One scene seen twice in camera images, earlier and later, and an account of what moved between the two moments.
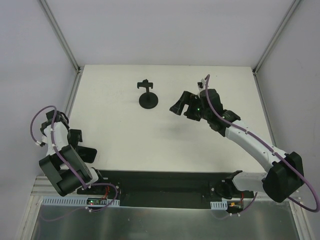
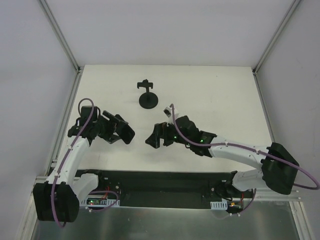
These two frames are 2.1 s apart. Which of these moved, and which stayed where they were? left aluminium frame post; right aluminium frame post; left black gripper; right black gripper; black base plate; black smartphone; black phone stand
Moved: black smartphone; left black gripper; right black gripper
Stayed: black base plate; black phone stand; left aluminium frame post; right aluminium frame post
